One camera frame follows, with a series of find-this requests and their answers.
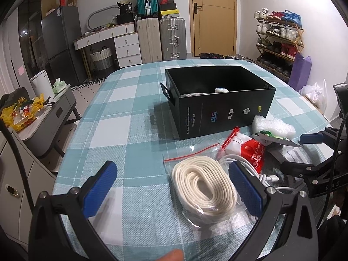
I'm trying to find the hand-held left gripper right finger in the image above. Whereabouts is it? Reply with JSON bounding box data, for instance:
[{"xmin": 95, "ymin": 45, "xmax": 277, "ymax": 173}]
[{"xmin": 228, "ymin": 160, "xmax": 318, "ymax": 261}]

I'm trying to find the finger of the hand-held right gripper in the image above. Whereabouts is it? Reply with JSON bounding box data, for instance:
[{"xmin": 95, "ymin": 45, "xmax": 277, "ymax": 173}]
[
  {"xmin": 300, "ymin": 127, "xmax": 348, "ymax": 158},
  {"xmin": 280, "ymin": 158, "xmax": 340, "ymax": 180}
]

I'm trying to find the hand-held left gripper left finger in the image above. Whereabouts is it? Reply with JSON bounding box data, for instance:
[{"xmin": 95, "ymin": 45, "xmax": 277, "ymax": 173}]
[{"xmin": 28, "ymin": 160, "xmax": 118, "ymax": 261}]

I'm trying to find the clear packet of white cloth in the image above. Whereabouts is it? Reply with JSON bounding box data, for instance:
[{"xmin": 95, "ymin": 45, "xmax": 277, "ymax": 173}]
[{"xmin": 268, "ymin": 144, "xmax": 309, "ymax": 167}]

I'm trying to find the white cable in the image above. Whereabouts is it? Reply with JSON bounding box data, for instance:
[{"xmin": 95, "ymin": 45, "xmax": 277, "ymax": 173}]
[{"xmin": 217, "ymin": 154, "xmax": 294, "ymax": 193}]

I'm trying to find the green packet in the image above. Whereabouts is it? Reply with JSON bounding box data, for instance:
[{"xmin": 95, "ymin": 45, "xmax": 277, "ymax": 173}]
[{"xmin": 251, "ymin": 130, "xmax": 302, "ymax": 148}]

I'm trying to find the red and white packet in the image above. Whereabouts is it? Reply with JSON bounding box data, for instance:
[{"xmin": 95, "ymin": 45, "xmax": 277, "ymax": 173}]
[{"xmin": 221, "ymin": 126, "xmax": 265, "ymax": 174}]

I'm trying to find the white bubble wrap piece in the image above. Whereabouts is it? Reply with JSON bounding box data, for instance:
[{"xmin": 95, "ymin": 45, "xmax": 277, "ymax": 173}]
[{"xmin": 251, "ymin": 115, "xmax": 296, "ymax": 140}]

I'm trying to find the bag of white rope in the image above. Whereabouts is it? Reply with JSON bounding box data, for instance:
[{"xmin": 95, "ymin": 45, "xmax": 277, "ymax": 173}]
[{"xmin": 163, "ymin": 141, "xmax": 261, "ymax": 227}]

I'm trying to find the black cardboard box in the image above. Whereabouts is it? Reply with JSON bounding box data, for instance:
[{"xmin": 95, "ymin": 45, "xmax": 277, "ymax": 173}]
[{"xmin": 160, "ymin": 65, "xmax": 277, "ymax": 141}]

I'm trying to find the person's left hand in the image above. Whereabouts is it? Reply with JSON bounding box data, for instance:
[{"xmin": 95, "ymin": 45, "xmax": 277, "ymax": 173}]
[{"xmin": 156, "ymin": 249, "xmax": 184, "ymax": 261}]

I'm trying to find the white plastic bag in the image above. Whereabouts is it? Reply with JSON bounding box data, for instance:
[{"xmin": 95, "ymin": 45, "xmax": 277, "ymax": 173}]
[{"xmin": 298, "ymin": 79, "xmax": 328, "ymax": 109}]

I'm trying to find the purple paper bag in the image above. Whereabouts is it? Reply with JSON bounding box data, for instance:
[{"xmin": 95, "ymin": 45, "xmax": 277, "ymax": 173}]
[{"xmin": 288, "ymin": 52, "xmax": 312, "ymax": 92}]

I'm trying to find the white cabinet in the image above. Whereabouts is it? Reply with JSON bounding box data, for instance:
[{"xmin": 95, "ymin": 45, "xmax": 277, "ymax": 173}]
[{"xmin": 0, "ymin": 133, "xmax": 57, "ymax": 251}]

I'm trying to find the grey side table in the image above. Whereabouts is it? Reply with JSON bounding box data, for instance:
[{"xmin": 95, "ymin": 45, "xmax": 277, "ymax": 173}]
[{"xmin": 16, "ymin": 85, "xmax": 81, "ymax": 158}]

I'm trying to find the checked teal tablecloth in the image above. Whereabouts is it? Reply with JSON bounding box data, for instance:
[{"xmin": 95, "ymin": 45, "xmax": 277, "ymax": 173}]
[{"xmin": 52, "ymin": 59, "xmax": 343, "ymax": 261}]

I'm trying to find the wooden shoe rack with shoes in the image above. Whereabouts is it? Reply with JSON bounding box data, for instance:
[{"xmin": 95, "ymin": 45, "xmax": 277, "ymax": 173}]
[{"xmin": 254, "ymin": 8, "xmax": 305, "ymax": 83}]

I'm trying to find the green tissue pack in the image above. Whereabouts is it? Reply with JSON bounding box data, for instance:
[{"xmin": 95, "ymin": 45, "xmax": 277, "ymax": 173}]
[{"xmin": 52, "ymin": 78, "xmax": 67, "ymax": 95}]

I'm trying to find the yellow plastic bag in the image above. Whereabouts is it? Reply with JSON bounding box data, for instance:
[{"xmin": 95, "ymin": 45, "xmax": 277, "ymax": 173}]
[{"xmin": 0, "ymin": 94, "xmax": 45, "ymax": 131}]

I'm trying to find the row of shoes on floor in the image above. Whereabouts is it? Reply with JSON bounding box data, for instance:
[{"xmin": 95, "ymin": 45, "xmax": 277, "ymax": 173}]
[{"xmin": 200, "ymin": 52, "xmax": 256, "ymax": 62}]

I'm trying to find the white trash bin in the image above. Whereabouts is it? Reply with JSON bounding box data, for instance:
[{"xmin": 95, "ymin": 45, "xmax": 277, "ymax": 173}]
[{"xmin": 30, "ymin": 70, "xmax": 52, "ymax": 98}]

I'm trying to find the woven laundry basket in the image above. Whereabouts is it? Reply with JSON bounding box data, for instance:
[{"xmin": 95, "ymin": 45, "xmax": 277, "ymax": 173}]
[{"xmin": 90, "ymin": 46, "xmax": 113, "ymax": 71}]

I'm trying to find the white desk with drawers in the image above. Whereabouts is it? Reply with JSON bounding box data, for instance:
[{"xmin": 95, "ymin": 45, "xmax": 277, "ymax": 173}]
[{"xmin": 73, "ymin": 23, "xmax": 143, "ymax": 68}]

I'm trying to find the grey refrigerator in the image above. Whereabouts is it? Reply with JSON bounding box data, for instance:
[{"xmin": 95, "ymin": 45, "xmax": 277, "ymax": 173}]
[{"xmin": 41, "ymin": 5, "xmax": 87, "ymax": 85}]

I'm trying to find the beige suitcase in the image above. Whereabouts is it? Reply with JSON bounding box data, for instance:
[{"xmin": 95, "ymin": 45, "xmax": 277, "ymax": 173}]
[{"xmin": 136, "ymin": 18, "xmax": 164, "ymax": 64}]

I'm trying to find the wooden door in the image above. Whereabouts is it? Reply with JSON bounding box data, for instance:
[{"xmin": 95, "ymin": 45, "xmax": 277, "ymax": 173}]
[{"xmin": 190, "ymin": 0, "xmax": 236, "ymax": 57}]

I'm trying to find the silver suitcase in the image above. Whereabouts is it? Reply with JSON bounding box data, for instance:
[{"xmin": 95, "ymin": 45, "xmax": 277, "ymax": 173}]
[{"xmin": 159, "ymin": 17, "xmax": 187, "ymax": 61}]

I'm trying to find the dark glass cabinet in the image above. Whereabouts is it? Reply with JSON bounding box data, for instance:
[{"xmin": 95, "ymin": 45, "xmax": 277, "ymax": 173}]
[{"xmin": 18, "ymin": 0, "xmax": 55, "ymax": 87}]

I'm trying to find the oval mirror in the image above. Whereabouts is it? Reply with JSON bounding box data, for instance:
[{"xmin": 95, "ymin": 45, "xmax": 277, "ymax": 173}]
[{"xmin": 87, "ymin": 5, "xmax": 120, "ymax": 30}]

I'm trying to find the black bag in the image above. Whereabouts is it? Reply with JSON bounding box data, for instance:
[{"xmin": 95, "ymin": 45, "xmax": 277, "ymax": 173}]
[{"xmin": 117, "ymin": 2, "xmax": 135, "ymax": 25}]

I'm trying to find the stack of shoe boxes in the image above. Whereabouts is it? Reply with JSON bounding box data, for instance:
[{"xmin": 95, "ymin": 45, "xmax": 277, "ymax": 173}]
[{"xmin": 156, "ymin": 0, "xmax": 180, "ymax": 18}]

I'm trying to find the black cable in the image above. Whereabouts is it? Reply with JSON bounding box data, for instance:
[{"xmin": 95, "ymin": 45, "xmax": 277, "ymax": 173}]
[{"xmin": 0, "ymin": 120, "xmax": 36, "ymax": 210}]

